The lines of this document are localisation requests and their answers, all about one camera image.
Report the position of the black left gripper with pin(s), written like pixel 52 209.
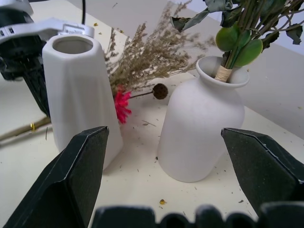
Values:
pixel 19 57

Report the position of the dried bouquet with pink flower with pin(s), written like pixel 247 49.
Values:
pixel 145 61

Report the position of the tall faceted white vase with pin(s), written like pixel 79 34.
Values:
pixel 78 95

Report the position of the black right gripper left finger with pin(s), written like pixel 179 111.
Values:
pixel 71 180

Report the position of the round white vase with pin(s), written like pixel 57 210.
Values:
pixel 202 123

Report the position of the green leafy flower bouquet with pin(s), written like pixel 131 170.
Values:
pixel 229 38

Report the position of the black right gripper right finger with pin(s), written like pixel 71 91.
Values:
pixel 266 166

